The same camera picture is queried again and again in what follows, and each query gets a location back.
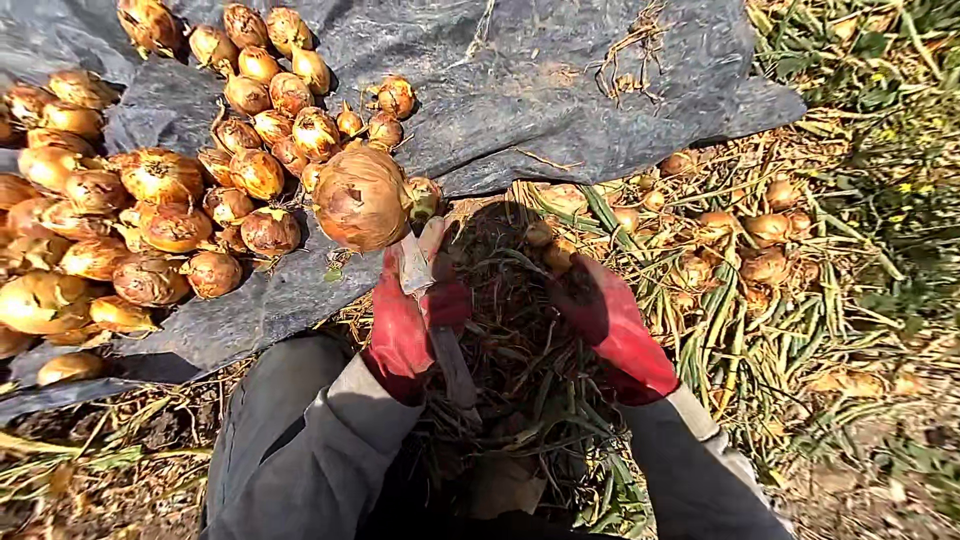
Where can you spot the person's right hand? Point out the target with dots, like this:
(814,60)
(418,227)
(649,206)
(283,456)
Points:
(619,322)

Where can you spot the person's legs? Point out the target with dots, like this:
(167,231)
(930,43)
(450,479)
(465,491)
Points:
(266,397)

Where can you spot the grey plastic sheet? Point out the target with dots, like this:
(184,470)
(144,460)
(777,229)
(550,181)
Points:
(480,97)

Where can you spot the person's right fingers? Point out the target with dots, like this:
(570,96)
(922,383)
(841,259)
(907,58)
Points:
(577,286)

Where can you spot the clump of dry roots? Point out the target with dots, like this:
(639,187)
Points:
(634,56)

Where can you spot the pile of brown onions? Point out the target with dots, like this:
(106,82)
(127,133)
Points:
(161,176)

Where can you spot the large round onion with stalk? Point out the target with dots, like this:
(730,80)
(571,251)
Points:
(361,199)

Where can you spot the thin dry stem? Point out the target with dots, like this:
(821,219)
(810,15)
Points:
(549,160)

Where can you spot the small greenish onion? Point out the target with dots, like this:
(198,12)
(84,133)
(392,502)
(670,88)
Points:
(424,196)

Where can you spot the green weeds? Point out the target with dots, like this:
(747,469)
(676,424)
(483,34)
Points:
(892,135)

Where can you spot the person's left fingers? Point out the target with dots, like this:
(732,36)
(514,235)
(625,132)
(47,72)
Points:
(448,296)

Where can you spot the small orange onion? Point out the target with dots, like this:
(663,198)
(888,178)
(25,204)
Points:
(559,256)

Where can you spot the heap of onion plants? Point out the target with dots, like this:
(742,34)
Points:
(739,277)

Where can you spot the person's left forearm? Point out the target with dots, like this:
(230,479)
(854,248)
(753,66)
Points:
(330,457)

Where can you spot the person's left hand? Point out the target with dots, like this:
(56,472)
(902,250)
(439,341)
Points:
(397,322)

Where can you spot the person's right forearm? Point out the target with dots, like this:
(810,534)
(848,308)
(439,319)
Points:
(697,472)

